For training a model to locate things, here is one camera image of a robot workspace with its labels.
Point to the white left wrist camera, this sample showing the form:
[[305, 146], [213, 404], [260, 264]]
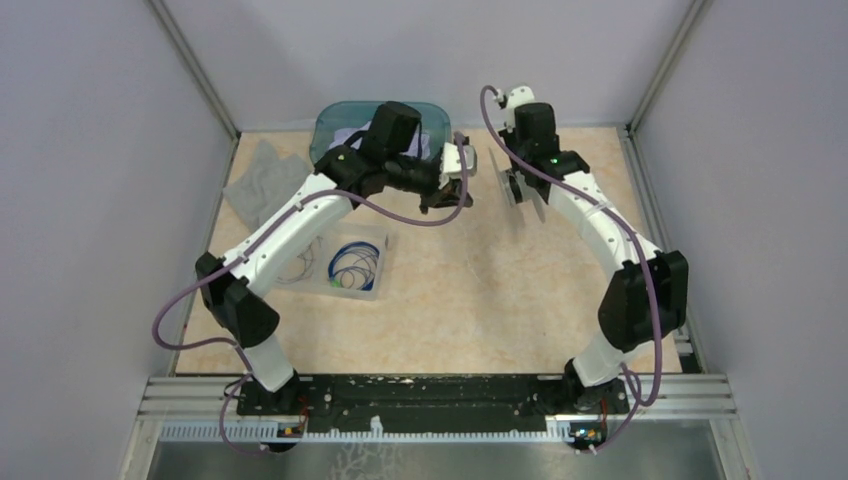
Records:
[[451, 164]]

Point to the white perforated cable spool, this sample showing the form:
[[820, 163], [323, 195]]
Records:
[[513, 214]]

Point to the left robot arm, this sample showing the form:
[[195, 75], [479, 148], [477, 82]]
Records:
[[233, 286]]

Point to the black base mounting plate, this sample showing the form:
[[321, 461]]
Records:
[[442, 404]]

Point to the blue cable coil green connector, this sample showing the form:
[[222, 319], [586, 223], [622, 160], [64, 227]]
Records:
[[354, 266]]

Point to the teal plastic basin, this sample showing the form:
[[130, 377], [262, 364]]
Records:
[[353, 114]]

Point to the clear plastic divided tray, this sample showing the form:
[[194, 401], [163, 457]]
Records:
[[307, 271]]

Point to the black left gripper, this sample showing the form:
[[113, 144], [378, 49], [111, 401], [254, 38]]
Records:
[[448, 193]]

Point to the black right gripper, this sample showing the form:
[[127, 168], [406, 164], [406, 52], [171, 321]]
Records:
[[515, 169]]

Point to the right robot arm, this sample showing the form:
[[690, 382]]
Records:
[[646, 297]]

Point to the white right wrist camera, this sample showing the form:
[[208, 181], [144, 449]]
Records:
[[517, 99]]

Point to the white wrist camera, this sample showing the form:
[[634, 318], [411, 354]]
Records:
[[517, 99], [451, 164]]

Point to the clear plastic bag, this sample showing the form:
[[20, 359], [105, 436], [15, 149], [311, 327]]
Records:
[[266, 186]]

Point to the lavender cloth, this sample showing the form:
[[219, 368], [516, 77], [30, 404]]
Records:
[[418, 147]]

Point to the white slotted cable duct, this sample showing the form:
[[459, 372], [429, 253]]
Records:
[[250, 432]]

